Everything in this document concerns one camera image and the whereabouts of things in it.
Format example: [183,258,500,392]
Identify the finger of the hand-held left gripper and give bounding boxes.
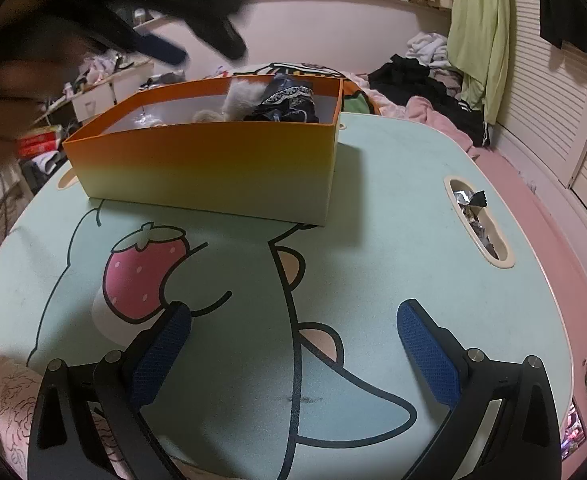
[184,15,248,60]
[94,10,187,67]

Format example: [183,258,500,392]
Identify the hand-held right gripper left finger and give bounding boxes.
[28,300,194,480]

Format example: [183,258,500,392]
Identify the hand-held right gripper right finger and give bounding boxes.
[396,299,563,480]

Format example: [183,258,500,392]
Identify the beige fluffy toy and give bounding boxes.
[222,82,270,122]

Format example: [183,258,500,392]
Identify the dark blue lace cloth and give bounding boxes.
[244,74,320,124]

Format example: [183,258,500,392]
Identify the orange cardboard box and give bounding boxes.
[64,77,345,227]

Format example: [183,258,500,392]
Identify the mint cartoon-print desktop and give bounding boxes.
[0,110,581,480]

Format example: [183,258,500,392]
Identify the person's left hand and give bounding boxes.
[0,40,99,176]

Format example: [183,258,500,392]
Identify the white drawer cabinet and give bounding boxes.
[70,59,155,122]

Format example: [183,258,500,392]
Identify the round cartoon rug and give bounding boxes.
[234,62,375,117]

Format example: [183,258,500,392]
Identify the crumpled foil wrappers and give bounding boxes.
[453,186,497,253]

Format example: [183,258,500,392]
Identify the red cardboard box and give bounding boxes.
[18,126,70,159]

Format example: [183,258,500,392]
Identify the black clothes pile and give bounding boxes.
[367,55,490,147]

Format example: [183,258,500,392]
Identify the white clothes pile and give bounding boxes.
[405,32,455,70]

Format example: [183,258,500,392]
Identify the light green hanging garment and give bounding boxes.
[446,0,512,127]

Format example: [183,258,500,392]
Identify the white louvered closet door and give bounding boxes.
[493,0,587,211]

